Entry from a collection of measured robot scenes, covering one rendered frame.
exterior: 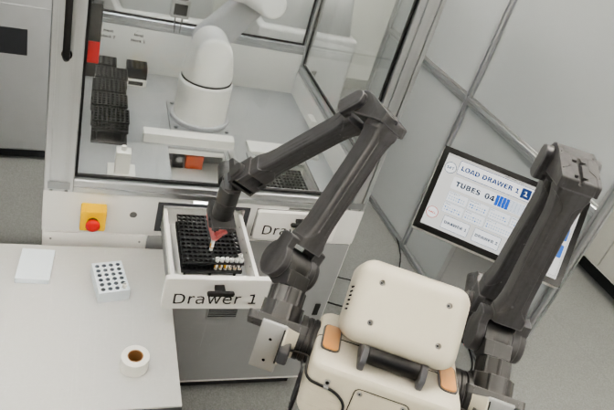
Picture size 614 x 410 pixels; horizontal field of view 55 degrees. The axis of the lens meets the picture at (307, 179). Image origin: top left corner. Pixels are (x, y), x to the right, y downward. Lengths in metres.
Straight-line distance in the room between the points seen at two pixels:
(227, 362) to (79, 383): 0.96
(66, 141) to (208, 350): 1.02
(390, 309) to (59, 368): 0.87
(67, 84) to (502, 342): 1.21
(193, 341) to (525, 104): 1.81
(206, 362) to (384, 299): 1.43
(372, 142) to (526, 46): 1.86
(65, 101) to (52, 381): 0.70
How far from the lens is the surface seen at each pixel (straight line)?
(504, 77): 3.06
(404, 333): 1.06
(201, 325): 2.24
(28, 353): 1.64
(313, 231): 1.19
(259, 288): 1.67
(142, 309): 1.74
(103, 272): 1.78
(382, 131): 1.22
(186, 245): 1.75
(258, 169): 1.44
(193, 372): 2.44
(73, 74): 1.65
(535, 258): 1.20
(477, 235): 2.08
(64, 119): 1.70
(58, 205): 1.86
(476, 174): 2.11
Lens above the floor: 2.01
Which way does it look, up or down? 30 degrees down
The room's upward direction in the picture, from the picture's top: 18 degrees clockwise
